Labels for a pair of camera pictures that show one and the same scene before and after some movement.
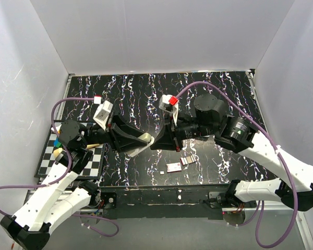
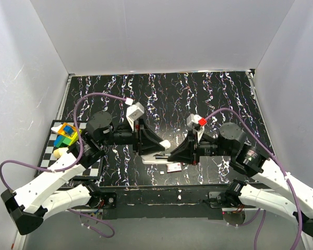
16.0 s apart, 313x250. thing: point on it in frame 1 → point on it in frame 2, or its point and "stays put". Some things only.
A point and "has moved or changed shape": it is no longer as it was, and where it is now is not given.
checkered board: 94,169 stays put
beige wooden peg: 57,151 stays put
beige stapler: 146,136 has moved or changed shape
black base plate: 199,202 stays put
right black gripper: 167,140 → 183,152
